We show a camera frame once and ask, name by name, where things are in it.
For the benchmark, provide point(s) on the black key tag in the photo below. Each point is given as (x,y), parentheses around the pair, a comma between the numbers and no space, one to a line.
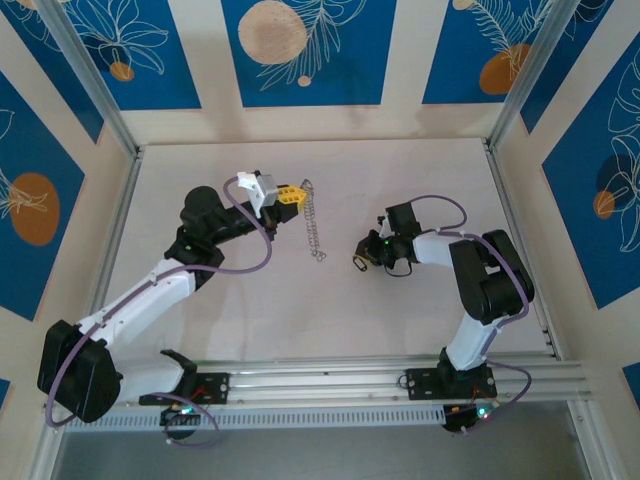
(361,269)

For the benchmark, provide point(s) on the white left camera bracket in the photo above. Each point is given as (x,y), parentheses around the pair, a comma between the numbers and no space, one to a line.
(247,180)

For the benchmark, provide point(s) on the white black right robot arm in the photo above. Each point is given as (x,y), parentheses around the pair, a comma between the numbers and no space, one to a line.
(435,250)

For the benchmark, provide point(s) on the wide aluminium base rail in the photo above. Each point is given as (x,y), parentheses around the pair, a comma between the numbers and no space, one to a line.
(320,385)

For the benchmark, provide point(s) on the aluminium frame post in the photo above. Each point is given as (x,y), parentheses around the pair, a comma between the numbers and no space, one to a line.
(530,65)
(90,65)

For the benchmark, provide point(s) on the small black controller board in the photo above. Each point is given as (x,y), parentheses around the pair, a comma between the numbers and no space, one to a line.
(172,415)
(457,417)

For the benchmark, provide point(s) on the aluminium side rail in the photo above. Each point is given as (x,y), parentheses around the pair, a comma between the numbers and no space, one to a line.
(117,235)
(499,175)

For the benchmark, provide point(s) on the blue floral wall panel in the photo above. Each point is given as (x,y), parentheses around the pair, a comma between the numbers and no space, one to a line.
(590,40)
(575,200)
(165,75)
(632,382)
(45,45)
(350,75)
(4,395)
(30,125)
(450,60)

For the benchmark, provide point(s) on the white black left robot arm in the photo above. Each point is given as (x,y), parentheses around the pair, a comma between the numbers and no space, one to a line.
(140,300)

